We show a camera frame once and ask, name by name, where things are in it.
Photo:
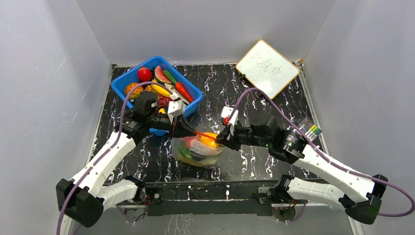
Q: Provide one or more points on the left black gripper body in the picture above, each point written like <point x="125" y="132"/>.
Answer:
<point x="160" y="122"/>

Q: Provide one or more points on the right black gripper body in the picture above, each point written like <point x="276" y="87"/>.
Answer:
<point x="232" y="136"/>

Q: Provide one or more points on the toy peach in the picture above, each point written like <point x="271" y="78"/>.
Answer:
<point x="187" y="140"/>

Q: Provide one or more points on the green toy lettuce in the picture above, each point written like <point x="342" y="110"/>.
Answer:
<point x="195" y="159"/>

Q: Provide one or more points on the yellow toy bell pepper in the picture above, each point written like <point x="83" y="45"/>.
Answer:
<point x="209" y="139"/>

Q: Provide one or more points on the clear zip top bag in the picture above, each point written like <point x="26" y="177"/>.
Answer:
<point x="197" y="147"/>

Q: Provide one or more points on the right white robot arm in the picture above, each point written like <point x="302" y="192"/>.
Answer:
<point x="357" y="196"/>

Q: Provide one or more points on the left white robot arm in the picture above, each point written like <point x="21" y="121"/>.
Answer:
<point x="103" y="165"/>

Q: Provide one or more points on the toy mushroom slice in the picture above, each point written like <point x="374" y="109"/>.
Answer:
<point x="173" y="89"/>

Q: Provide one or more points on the toy banana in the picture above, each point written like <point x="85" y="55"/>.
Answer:
<point x="161" y="91"/>

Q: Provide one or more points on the toy carrot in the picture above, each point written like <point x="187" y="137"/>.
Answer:
<point x="182" y="90"/>

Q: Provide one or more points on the green toy cucumber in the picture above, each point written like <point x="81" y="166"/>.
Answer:
<point x="170" y="77"/>

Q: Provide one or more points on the toy watermelon slice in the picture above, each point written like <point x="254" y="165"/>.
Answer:
<point x="160" y="76"/>

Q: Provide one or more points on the red toy pomegranate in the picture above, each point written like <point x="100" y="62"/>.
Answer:
<point x="144" y="74"/>

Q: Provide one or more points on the pack of coloured markers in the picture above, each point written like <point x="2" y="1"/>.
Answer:
<point x="309" y="128"/>

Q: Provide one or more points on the blue plastic bin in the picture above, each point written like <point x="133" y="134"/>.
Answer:
<point x="119" y="84"/>

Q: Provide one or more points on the white dry-erase board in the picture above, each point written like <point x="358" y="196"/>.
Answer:
<point x="267" y="69"/>

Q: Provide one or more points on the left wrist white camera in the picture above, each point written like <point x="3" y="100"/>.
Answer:
<point x="176" y="107"/>

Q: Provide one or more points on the wrist white camera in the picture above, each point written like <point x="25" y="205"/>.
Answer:
<point x="176" y="107"/>
<point x="230" y="118"/>

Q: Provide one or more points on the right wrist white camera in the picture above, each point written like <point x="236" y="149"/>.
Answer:
<point x="230" y="118"/>

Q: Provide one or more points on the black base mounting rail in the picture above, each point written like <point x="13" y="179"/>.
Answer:
<point x="215" y="197"/>

